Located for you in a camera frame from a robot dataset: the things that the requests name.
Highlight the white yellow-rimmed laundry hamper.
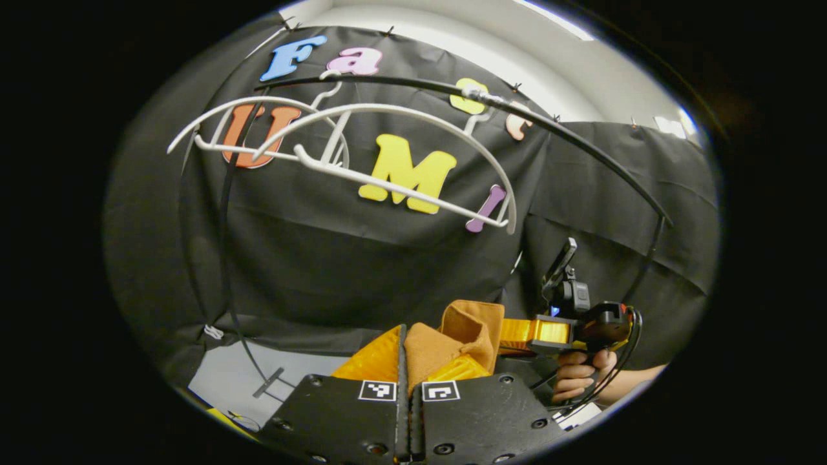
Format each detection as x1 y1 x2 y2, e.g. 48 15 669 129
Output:
207 406 262 440

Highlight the small ceiling light panel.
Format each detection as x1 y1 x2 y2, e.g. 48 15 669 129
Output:
653 107 698 140

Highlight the brown jacket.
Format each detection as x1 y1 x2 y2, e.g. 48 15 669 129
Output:
404 299 506 395

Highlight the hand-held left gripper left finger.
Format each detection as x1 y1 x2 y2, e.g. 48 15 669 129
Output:
258 323 412 465

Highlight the white taped clothes hanger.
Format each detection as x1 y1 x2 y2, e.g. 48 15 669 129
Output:
251 84 519 235

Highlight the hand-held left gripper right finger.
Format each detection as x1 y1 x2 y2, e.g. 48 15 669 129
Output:
411 354 571 465

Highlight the black clothes rack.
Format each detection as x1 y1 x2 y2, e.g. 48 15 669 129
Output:
178 74 674 399

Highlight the black cable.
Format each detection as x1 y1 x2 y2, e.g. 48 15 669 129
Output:
549 307 644 420

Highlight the grey tape wrap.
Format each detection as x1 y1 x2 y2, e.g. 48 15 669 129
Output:
462 81 511 107

